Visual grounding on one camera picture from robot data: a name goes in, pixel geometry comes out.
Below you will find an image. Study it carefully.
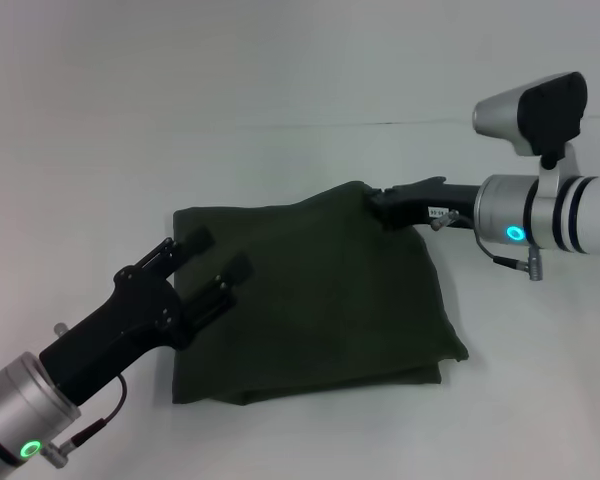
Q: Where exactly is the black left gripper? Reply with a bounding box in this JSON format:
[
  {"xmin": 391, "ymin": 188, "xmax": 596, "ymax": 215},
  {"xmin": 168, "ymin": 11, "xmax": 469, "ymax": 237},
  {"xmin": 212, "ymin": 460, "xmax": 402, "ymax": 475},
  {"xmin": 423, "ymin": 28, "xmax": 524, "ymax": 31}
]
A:
[{"xmin": 38, "ymin": 225, "xmax": 254, "ymax": 407}]

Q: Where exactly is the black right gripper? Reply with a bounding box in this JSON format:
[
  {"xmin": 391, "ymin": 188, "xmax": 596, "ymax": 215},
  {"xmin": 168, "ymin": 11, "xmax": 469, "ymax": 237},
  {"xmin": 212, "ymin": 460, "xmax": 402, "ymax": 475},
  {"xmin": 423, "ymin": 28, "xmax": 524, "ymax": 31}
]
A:
[{"xmin": 368, "ymin": 175, "xmax": 482, "ymax": 234}]

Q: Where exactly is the dark green shirt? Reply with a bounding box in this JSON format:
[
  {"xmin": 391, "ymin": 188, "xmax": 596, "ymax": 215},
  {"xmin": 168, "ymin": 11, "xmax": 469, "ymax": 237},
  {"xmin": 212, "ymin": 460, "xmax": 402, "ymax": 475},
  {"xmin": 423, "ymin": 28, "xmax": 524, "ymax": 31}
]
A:
[{"xmin": 171, "ymin": 180, "xmax": 470, "ymax": 407}]

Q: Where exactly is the right arm cable with plug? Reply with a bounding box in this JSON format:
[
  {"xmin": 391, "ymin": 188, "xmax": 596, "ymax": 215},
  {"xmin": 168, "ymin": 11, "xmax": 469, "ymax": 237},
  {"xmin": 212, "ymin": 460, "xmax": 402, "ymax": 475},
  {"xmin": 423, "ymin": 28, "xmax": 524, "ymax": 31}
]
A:
[{"xmin": 429, "ymin": 209, "xmax": 544, "ymax": 282}]

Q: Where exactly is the arm cable with plug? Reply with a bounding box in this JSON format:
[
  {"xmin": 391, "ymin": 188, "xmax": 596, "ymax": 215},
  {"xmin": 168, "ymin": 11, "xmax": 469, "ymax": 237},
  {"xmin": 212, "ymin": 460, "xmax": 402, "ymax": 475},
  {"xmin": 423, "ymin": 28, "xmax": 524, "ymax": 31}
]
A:
[
  {"xmin": 40, "ymin": 373, "xmax": 129, "ymax": 471},
  {"xmin": 429, "ymin": 209, "xmax": 544, "ymax": 282}
]

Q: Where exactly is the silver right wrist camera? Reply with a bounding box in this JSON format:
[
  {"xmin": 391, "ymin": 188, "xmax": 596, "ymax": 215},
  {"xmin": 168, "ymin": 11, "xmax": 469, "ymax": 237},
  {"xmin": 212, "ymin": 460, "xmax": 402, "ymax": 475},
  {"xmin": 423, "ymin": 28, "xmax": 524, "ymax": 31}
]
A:
[{"xmin": 472, "ymin": 72, "xmax": 589, "ymax": 199}]

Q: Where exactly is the left arm cable with plug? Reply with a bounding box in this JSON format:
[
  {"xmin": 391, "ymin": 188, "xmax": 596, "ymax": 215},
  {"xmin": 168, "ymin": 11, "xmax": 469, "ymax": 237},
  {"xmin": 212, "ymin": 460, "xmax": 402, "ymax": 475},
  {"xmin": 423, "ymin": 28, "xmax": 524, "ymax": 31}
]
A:
[{"xmin": 40, "ymin": 373, "xmax": 129, "ymax": 471}]

